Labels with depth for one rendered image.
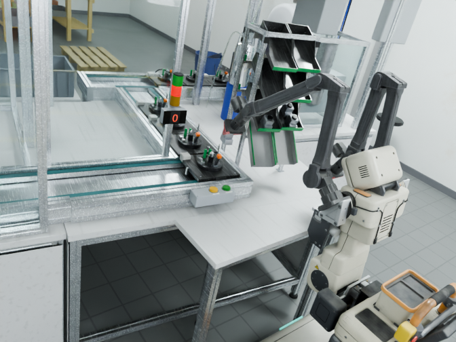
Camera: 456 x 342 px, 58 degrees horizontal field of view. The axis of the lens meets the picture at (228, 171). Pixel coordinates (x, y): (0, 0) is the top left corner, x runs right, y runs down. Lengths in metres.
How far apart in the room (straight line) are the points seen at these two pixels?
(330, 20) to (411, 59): 2.37
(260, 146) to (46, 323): 1.35
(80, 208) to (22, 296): 0.44
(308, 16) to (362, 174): 1.70
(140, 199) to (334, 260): 0.90
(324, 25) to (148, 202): 1.84
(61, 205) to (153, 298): 1.13
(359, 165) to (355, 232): 0.30
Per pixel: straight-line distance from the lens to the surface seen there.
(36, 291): 1.97
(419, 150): 5.36
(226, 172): 2.12
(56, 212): 1.81
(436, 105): 5.22
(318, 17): 3.08
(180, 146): 2.30
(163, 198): 1.91
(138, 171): 2.11
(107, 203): 1.83
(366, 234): 1.80
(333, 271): 1.93
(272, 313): 2.80
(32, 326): 2.13
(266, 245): 1.87
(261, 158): 2.22
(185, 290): 2.79
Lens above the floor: 1.98
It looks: 28 degrees down
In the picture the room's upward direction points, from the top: 12 degrees clockwise
